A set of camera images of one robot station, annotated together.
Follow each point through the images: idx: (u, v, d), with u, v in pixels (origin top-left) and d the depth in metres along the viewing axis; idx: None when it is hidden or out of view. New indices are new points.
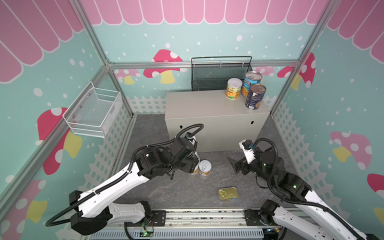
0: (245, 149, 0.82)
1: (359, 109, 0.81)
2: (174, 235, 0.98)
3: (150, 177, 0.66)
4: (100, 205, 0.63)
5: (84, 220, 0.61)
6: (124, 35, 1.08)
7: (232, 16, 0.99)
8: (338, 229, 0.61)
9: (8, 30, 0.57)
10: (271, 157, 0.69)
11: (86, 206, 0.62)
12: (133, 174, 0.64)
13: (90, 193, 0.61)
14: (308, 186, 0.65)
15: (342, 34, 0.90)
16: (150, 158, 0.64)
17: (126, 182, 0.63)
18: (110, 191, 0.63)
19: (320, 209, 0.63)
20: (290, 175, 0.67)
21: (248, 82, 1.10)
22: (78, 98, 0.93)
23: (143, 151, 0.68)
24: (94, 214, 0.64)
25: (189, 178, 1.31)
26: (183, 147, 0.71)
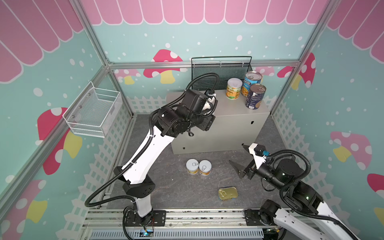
0: (257, 154, 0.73)
1: (359, 109, 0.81)
2: (174, 235, 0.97)
3: (173, 134, 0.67)
4: (142, 171, 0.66)
5: (134, 186, 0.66)
6: (124, 35, 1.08)
7: (232, 16, 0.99)
8: None
9: (8, 30, 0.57)
10: (290, 166, 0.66)
11: (130, 175, 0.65)
12: (158, 136, 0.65)
13: (128, 163, 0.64)
14: (321, 197, 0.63)
15: (342, 34, 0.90)
16: (169, 116, 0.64)
17: (154, 145, 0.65)
18: (144, 158, 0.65)
19: (331, 222, 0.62)
20: (301, 184, 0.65)
21: (248, 82, 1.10)
22: (78, 98, 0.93)
23: (159, 113, 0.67)
24: (141, 180, 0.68)
25: (189, 178, 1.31)
26: (197, 96, 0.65)
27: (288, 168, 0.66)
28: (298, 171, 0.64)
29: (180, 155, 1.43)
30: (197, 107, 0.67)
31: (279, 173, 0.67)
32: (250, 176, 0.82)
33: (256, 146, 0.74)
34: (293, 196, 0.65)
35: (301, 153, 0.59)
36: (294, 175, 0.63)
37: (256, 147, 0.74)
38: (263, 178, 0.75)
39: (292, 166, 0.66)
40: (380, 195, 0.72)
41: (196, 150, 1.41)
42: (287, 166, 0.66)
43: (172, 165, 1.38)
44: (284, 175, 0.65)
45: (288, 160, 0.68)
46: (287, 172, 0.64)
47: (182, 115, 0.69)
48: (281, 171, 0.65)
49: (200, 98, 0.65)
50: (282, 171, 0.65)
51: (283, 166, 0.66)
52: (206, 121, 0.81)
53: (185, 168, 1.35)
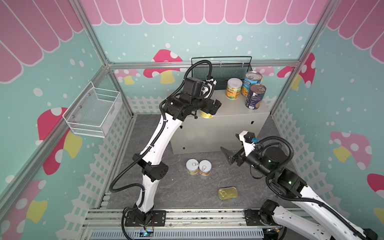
0: (246, 141, 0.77)
1: (359, 109, 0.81)
2: (174, 235, 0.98)
3: (182, 119, 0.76)
4: (160, 152, 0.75)
5: (155, 165, 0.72)
6: (124, 35, 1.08)
7: (231, 16, 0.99)
8: (334, 224, 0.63)
9: (8, 30, 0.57)
10: (278, 154, 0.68)
11: (149, 157, 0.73)
12: (170, 120, 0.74)
13: (147, 147, 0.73)
14: (304, 181, 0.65)
15: (342, 34, 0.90)
16: (176, 104, 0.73)
17: (168, 128, 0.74)
18: (161, 140, 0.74)
19: (315, 205, 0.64)
20: (287, 171, 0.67)
21: (248, 82, 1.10)
22: (78, 98, 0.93)
23: (167, 102, 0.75)
24: (159, 161, 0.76)
25: (189, 178, 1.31)
26: (195, 83, 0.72)
27: (275, 155, 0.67)
28: (283, 158, 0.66)
29: (180, 155, 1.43)
30: (196, 92, 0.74)
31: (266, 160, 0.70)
32: (239, 163, 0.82)
33: (247, 133, 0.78)
34: (277, 182, 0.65)
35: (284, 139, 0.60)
36: (279, 162, 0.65)
37: (247, 135, 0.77)
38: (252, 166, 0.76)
39: (279, 153, 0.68)
40: (380, 195, 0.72)
41: (196, 150, 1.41)
42: (273, 153, 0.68)
43: (172, 165, 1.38)
44: (271, 162, 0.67)
45: (276, 148, 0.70)
46: (273, 159, 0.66)
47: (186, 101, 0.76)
48: (267, 157, 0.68)
49: (198, 83, 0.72)
50: (268, 158, 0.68)
51: (269, 153, 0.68)
52: (209, 104, 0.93)
53: (185, 168, 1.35)
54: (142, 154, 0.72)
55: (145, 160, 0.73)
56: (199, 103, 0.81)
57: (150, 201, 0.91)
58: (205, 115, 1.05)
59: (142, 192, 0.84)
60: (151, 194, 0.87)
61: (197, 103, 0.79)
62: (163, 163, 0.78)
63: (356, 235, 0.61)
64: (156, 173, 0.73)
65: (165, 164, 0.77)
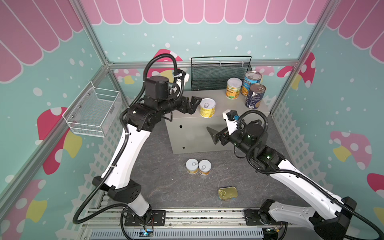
0: (229, 120, 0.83)
1: (359, 109, 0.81)
2: (175, 235, 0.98)
3: (150, 128, 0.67)
4: (126, 172, 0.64)
5: (120, 189, 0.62)
6: (124, 35, 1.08)
7: (232, 16, 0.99)
8: (311, 193, 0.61)
9: (8, 30, 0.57)
10: (257, 130, 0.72)
11: (112, 180, 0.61)
12: (134, 133, 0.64)
13: (109, 169, 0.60)
14: (282, 155, 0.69)
15: (342, 34, 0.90)
16: (140, 112, 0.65)
17: (132, 143, 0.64)
18: (125, 158, 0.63)
19: (293, 176, 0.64)
20: (267, 149, 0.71)
21: (248, 82, 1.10)
22: (78, 98, 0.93)
23: (129, 111, 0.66)
24: (126, 183, 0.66)
25: (189, 178, 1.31)
26: (158, 84, 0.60)
27: (254, 131, 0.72)
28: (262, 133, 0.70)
29: (180, 155, 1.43)
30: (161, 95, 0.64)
31: (246, 137, 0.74)
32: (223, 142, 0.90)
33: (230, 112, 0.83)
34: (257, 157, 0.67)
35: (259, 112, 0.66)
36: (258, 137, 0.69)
37: (230, 112, 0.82)
38: (234, 145, 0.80)
39: (257, 129, 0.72)
40: (380, 195, 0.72)
41: (196, 150, 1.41)
42: (252, 129, 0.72)
43: (172, 165, 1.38)
44: (251, 138, 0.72)
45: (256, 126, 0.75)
46: (252, 134, 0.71)
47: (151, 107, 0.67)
48: (247, 133, 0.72)
49: (162, 85, 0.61)
50: (248, 134, 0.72)
51: (249, 129, 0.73)
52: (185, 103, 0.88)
53: (185, 168, 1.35)
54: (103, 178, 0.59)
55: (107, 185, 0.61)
56: (170, 105, 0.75)
57: (145, 204, 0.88)
58: (205, 115, 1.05)
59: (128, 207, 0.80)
60: (139, 202, 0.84)
61: (168, 104, 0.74)
62: (132, 183, 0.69)
63: (334, 203, 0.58)
64: (126, 195, 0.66)
65: (134, 185, 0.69)
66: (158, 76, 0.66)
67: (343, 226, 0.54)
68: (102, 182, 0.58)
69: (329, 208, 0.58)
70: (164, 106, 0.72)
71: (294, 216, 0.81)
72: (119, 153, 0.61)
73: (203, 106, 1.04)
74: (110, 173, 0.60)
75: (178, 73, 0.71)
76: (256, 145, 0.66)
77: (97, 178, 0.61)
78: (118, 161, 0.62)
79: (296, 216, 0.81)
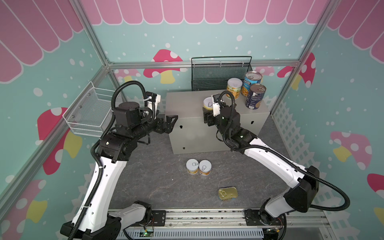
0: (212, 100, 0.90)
1: (360, 109, 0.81)
2: (174, 235, 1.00)
3: (126, 157, 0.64)
4: (102, 211, 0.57)
5: (96, 232, 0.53)
6: (124, 35, 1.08)
7: (232, 16, 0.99)
8: (277, 164, 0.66)
9: (8, 30, 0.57)
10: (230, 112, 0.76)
11: (87, 222, 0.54)
12: (109, 165, 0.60)
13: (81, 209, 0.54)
14: (254, 134, 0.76)
15: (342, 34, 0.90)
16: (114, 142, 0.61)
17: (107, 176, 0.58)
18: (99, 196, 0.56)
19: (262, 150, 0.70)
20: (242, 130, 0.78)
21: (248, 82, 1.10)
22: (78, 98, 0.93)
23: (101, 142, 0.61)
24: (103, 223, 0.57)
25: (189, 178, 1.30)
26: (127, 112, 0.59)
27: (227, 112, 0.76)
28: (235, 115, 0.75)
29: (180, 155, 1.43)
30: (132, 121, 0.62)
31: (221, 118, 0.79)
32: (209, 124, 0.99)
33: (216, 95, 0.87)
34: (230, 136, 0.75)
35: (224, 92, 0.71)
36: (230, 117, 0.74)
37: (216, 96, 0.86)
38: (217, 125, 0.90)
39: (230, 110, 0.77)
40: (380, 195, 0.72)
41: (196, 150, 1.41)
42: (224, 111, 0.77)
43: (172, 165, 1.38)
44: (224, 119, 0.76)
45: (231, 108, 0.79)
46: (225, 115, 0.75)
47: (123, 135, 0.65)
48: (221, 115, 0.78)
49: (132, 112, 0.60)
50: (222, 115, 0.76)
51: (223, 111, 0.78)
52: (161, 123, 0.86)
53: (185, 168, 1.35)
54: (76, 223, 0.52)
55: (82, 228, 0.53)
56: (145, 127, 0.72)
57: (139, 210, 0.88)
58: None
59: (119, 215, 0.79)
60: (132, 215, 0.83)
61: (141, 128, 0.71)
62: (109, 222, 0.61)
63: (297, 171, 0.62)
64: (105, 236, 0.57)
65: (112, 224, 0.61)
66: (127, 102, 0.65)
67: (304, 190, 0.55)
68: (75, 228, 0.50)
69: (292, 176, 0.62)
70: (138, 131, 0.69)
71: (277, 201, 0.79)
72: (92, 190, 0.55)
73: (207, 104, 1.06)
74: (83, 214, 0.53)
75: (147, 97, 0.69)
76: (229, 126, 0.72)
77: (67, 225, 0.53)
78: (92, 200, 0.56)
79: (279, 201, 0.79)
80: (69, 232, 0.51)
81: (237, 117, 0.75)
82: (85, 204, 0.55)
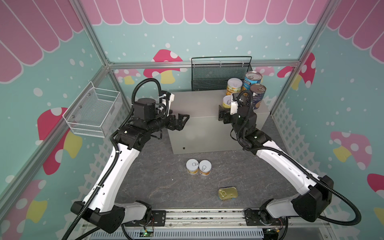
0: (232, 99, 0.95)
1: (360, 109, 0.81)
2: (174, 235, 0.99)
3: (140, 148, 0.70)
4: (111, 195, 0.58)
5: (105, 213, 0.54)
6: (124, 35, 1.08)
7: (232, 16, 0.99)
8: (289, 168, 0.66)
9: (8, 30, 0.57)
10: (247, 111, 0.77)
11: (97, 203, 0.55)
12: (124, 151, 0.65)
13: (94, 188, 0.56)
14: (269, 137, 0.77)
15: (342, 34, 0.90)
16: (131, 131, 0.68)
17: (122, 161, 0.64)
18: (112, 178, 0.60)
19: (275, 154, 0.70)
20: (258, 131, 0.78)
21: (248, 82, 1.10)
22: (78, 98, 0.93)
23: (120, 131, 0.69)
24: (110, 207, 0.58)
25: (189, 178, 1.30)
26: (145, 106, 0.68)
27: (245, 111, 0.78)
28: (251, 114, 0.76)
29: (180, 155, 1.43)
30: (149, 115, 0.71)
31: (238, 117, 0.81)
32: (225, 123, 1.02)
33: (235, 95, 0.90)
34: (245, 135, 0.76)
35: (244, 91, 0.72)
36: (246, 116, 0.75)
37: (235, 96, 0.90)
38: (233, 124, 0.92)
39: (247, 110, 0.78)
40: (380, 195, 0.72)
41: (196, 150, 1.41)
42: (242, 110, 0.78)
43: (172, 165, 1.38)
44: (240, 118, 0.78)
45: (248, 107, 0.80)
46: (241, 114, 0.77)
47: (139, 127, 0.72)
48: (238, 114, 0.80)
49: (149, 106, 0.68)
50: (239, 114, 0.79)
51: (240, 110, 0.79)
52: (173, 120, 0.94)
53: (185, 168, 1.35)
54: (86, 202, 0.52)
55: (91, 209, 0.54)
56: (158, 123, 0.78)
57: (140, 208, 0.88)
58: None
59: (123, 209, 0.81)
60: (133, 211, 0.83)
61: (156, 123, 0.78)
62: (116, 208, 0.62)
63: (309, 178, 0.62)
64: (109, 220, 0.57)
65: (119, 210, 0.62)
66: (145, 98, 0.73)
67: (314, 198, 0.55)
68: (86, 206, 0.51)
69: (303, 182, 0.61)
70: (152, 125, 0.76)
71: (283, 203, 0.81)
72: (107, 172, 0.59)
73: (226, 101, 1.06)
74: (96, 193, 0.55)
75: (162, 94, 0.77)
76: (244, 125, 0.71)
77: (78, 203, 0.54)
78: (105, 181, 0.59)
79: (284, 203, 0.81)
80: (79, 210, 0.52)
81: (254, 117, 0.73)
82: (98, 183, 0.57)
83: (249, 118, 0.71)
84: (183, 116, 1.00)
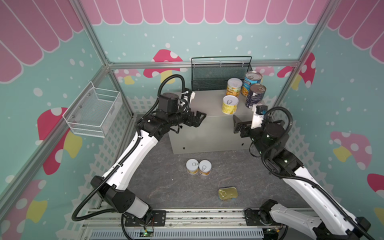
0: (256, 113, 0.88)
1: (360, 109, 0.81)
2: (174, 235, 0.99)
3: (158, 137, 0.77)
4: (127, 175, 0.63)
5: (120, 191, 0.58)
6: (124, 35, 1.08)
7: (232, 16, 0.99)
8: (324, 205, 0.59)
9: (8, 30, 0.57)
10: (278, 131, 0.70)
11: (114, 179, 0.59)
12: (145, 137, 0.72)
13: (115, 165, 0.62)
14: (301, 163, 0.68)
15: (342, 34, 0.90)
16: (153, 122, 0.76)
17: (142, 145, 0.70)
18: (131, 159, 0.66)
19: (308, 185, 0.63)
20: (285, 152, 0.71)
21: (248, 82, 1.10)
22: (78, 98, 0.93)
23: (143, 120, 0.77)
24: (124, 187, 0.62)
25: (189, 178, 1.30)
26: (169, 100, 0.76)
27: (275, 131, 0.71)
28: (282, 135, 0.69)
29: (180, 155, 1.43)
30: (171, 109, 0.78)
31: (265, 136, 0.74)
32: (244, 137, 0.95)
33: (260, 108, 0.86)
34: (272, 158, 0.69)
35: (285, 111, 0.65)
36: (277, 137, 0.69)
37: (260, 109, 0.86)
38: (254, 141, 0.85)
39: (279, 130, 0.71)
40: (380, 195, 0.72)
41: (196, 150, 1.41)
42: (273, 130, 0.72)
43: (172, 165, 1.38)
44: (269, 138, 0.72)
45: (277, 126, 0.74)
46: (271, 134, 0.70)
47: (161, 118, 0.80)
48: (266, 133, 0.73)
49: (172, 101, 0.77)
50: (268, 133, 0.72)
51: (269, 129, 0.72)
52: (192, 118, 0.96)
53: (185, 168, 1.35)
54: (107, 176, 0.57)
55: (108, 185, 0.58)
56: (177, 117, 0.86)
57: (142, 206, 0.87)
58: (226, 111, 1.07)
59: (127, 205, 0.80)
60: (136, 206, 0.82)
61: (175, 117, 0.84)
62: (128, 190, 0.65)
63: (347, 220, 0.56)
64: (121, 201, 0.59)
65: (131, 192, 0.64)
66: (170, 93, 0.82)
67: None
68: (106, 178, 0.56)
69: (340, 224, 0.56)
70: (172, 119, 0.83)
71: (297, 220, 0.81)
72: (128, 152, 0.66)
73: (226, 101, 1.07)
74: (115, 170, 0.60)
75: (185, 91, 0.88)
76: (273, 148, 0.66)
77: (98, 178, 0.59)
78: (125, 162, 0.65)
79: (298, 221, 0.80)
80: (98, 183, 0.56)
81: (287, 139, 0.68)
82: (119, 162, 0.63)
83: (280, 140, 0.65)
84: (200, 114, 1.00)
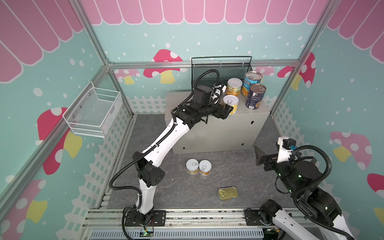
0: (283, 147, 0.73)
1: (359, 109, 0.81)
2: (174, 235, 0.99)
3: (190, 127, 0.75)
4: (162, 155, 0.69)
5: (155, 167, 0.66)
6: (124, 35, 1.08)
7: (232, 16, 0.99)
8: None
9: (8, 30, 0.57)
10: (310, 170, 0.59)
11: (152, 156, 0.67)
12: (180, 125, 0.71)
13: (152, 145, 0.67)
14: (339, 210, 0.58)
15: (342, 34, 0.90)
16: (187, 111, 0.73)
17: (177, 132, 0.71)
18: (166, 141, 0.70)
19: (344, 237, 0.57)
20: (319, 191, 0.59)
21: (248, 82, 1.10)
22: (78, 98, 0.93)
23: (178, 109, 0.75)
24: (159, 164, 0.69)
25: (189, 178, 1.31)
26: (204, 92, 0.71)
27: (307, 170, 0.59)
28: (316, 174, 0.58)
29: (180, 155, 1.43)
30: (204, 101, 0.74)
31: (295, 174, 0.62)
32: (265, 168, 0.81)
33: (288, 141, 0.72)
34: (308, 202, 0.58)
35: (323, 152, 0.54)
36: (311, 178, 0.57)
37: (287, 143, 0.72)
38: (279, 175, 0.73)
39: (312, 169, 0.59)
40: (380, 195, 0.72)
41: (196, 150, 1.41)
42: (306, 168, 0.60)
43: (172, 165, 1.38)
44: (301, 177, 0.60)
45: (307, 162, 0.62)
46: (304, 174, 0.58)
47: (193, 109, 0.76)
48: (297, 172, 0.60)
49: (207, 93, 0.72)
50: (299, 173, 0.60)
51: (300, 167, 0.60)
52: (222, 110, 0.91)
53: (185, 168, 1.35)
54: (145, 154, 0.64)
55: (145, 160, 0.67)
56: (209, 110, 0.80)
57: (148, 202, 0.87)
58: None
59: (139, 195, 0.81)
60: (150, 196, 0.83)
61: (207, 109, 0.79)
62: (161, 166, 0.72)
63: None
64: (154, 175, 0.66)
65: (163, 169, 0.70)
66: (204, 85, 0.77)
67: None
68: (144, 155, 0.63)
69: None
70: (204, 110, 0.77)
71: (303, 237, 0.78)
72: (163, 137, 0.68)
73: (226, 101, 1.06)
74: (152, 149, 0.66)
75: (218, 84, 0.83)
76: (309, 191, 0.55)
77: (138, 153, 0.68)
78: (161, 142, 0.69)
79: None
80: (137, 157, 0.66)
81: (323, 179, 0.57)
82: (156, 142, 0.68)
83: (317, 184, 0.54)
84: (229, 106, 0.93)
